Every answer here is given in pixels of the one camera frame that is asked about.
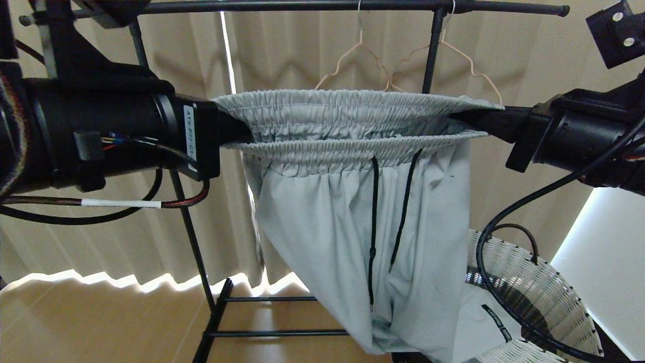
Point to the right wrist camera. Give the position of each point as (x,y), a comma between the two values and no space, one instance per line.
(615,35)

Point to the white laundry basket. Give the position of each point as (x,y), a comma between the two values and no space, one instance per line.
(544,292)

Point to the pink clothes hanger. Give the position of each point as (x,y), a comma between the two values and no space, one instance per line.
(361,38)
(458,52)

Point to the beige curtain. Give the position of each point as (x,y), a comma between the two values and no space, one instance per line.
(90,242)

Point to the pale grey trousers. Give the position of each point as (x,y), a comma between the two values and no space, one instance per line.
(327,212)

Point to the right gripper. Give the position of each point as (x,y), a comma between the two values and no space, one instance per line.
(569,131)

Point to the black clothes rack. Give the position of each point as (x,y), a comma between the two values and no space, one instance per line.
(302,6)

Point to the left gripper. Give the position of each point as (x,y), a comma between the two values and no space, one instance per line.
(101,121)

